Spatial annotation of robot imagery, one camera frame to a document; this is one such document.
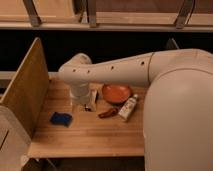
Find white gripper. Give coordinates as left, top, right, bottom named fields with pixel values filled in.
left=70, top=83, right=91, bottom=105

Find left wooden divider panel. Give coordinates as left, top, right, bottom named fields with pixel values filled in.
left=0, top=38, right=49, bottom=142

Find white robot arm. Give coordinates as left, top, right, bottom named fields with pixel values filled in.
left=58, top=49, right=213, bottom=171

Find black and white box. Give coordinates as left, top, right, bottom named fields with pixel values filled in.
left=84, top=90, right=98, bottom=112

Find white tube bottle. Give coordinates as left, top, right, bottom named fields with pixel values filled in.
left=118, top=94, right=138, bottom=121

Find orange bowl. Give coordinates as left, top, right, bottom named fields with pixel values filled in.
left=102, top=84, right=132, bottom=104

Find blue sponge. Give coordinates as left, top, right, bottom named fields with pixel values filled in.
left=50, top=112, right=72, bottom=127

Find dark red pepper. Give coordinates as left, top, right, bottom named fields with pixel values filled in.
left=98, top=108, right=118, bottom=119

